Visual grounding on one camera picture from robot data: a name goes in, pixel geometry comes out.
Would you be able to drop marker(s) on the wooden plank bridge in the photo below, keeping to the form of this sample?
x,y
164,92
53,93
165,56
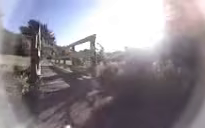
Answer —
x,y
53,86

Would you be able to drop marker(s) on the wooden railing with posts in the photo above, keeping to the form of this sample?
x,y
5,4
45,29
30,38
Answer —
x,y
34,63

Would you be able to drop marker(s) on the dark tree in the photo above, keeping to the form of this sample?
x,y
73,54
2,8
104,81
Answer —
x,y
40,31

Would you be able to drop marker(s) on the robot's own part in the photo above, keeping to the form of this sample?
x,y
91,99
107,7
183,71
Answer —
x,y
67,126

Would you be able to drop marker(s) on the wooden frame railing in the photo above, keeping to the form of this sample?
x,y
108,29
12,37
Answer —
x,y
93,50

